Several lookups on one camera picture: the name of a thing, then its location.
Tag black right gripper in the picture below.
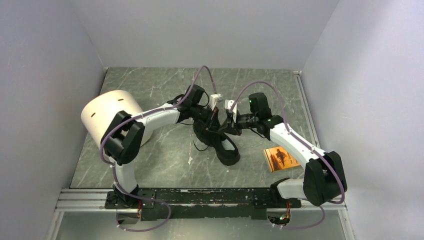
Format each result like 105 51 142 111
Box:
218 110 258 136

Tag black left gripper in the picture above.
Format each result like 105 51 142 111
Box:
190 103 220 134

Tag black shoe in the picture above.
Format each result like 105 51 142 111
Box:
192 115 241 166

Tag black shoelace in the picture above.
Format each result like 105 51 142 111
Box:
192 141 209 152

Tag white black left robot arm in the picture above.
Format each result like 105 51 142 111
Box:
99 84 222 208

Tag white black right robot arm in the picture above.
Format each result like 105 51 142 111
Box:
219 92 347 207

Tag orange book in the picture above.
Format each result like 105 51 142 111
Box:
263 146 300 173

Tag white cylindrical container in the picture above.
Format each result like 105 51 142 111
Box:
80 90 143 147

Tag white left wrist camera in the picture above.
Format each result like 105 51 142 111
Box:
208 93 223 110

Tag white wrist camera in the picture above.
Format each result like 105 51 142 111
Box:
208 93 223 110
224 99 238 123

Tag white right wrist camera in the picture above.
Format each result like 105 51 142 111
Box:
224 99 238 123

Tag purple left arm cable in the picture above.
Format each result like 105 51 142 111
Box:
99 65 218 233

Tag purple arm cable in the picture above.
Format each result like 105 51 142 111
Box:
228 81 346 230
99 65 218 233

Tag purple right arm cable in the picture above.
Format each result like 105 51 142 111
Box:
228 81 346 230

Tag aluminium frame rail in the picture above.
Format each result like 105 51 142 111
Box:
47 73 348 240

